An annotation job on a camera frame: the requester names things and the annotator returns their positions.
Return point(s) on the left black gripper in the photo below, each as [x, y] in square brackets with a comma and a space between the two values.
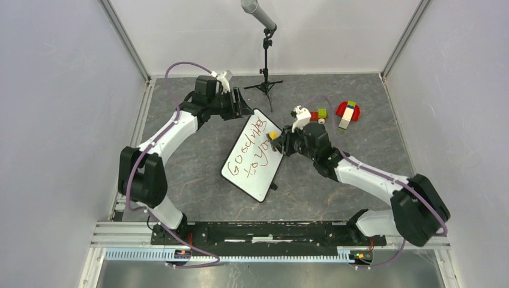
[239, 109]

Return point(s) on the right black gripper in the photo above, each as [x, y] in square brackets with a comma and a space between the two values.
[283, 143]

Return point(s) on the yellow bone-shaped eraser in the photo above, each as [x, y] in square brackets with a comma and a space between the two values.
[273, 136]

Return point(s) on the white whiteboard with red writing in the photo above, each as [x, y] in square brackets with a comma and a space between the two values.
[251, 165]

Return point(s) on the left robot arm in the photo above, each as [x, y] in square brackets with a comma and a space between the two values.
[142, 178]

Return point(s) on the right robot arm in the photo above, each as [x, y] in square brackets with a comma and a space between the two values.
[417, 212]

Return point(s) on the black microphone tripod stand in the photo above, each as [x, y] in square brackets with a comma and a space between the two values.
[266, 85]

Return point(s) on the red toy block car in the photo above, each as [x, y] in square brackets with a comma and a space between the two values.
[319, 116]

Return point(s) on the red white toy block figure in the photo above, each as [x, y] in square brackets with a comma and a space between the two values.
[348, 111]

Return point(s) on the grey microphone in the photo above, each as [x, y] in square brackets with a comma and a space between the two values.
[253, 8]

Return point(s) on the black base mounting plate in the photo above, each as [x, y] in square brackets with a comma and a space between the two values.
[271, 238]

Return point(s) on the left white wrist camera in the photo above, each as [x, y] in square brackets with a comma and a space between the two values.
[224, 78]

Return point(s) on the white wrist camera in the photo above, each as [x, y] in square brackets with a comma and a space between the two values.
[302, 117]
[224, 78]

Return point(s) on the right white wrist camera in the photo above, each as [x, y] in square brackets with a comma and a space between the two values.
[302, 117]

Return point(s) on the right corner aluminium post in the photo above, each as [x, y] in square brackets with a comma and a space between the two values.
[404, 38]

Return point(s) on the corner aluminium post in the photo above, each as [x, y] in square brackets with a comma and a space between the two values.
[121, 32]
[404, 38]

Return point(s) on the left corner aluminium post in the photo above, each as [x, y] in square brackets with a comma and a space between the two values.
[121, 32]

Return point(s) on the aluminium frame rail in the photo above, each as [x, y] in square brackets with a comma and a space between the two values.
[149, 241]

